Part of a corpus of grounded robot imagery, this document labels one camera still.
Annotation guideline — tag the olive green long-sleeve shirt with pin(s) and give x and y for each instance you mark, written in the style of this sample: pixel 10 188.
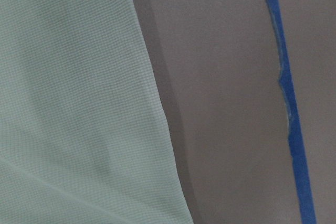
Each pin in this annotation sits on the olive green long-sleeve shirt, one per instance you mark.
pixel 84 138

